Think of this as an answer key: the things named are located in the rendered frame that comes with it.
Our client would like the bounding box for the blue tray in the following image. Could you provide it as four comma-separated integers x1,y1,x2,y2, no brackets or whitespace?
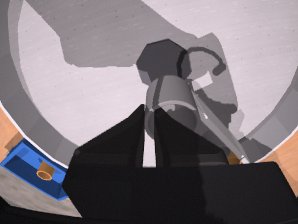
0,138,69,201

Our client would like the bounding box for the bronze bushing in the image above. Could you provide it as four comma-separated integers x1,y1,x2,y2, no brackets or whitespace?
227,152,241,165
37,161,55,180

